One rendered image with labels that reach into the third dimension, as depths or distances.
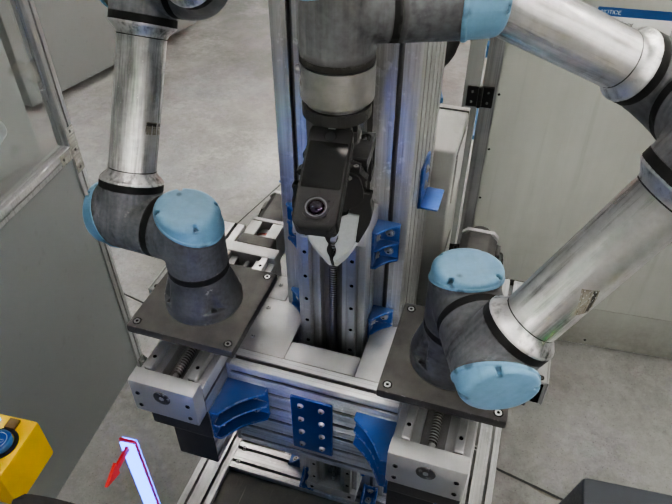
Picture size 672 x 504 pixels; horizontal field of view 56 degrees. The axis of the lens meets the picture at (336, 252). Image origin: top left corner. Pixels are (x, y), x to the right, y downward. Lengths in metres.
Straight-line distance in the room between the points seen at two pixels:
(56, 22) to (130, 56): 3.29
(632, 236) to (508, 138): 1.31
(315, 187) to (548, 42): 0.33
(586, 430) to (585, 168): 0.92
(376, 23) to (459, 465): 0.75
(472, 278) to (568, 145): 1.20
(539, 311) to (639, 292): 1.66
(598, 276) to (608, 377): 1.81
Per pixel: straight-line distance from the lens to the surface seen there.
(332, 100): 0.62
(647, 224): 0.83
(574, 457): 2.40
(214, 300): 1.22
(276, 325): 1.34
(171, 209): 1.14
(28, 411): 2.03
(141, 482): 1.00
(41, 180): 1.87
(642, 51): 0.87
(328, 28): 0.59
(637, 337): 2.69
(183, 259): 1.15
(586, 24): 0.82
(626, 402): 2.61
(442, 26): 0.61
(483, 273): 1.00
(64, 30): 4.49
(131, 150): 1.18
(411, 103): 1.03
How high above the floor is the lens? 1.93
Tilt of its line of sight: 41 degrees down
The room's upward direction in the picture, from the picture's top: straight up
